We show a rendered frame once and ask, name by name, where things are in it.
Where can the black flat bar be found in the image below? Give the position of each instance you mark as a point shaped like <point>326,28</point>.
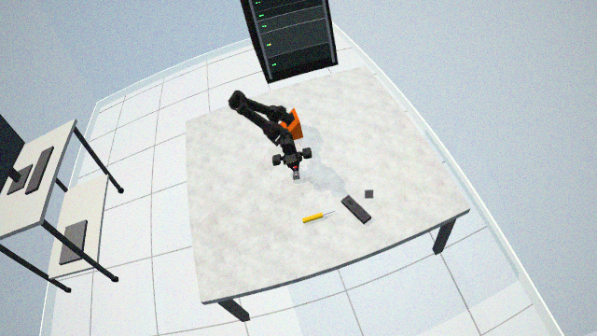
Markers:
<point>362,215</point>

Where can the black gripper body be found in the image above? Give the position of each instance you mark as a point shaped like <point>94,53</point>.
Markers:
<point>306,153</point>

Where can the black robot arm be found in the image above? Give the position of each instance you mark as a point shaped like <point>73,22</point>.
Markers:
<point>270,128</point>

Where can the yellow screwdriver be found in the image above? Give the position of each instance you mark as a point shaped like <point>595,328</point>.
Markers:
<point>314,217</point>

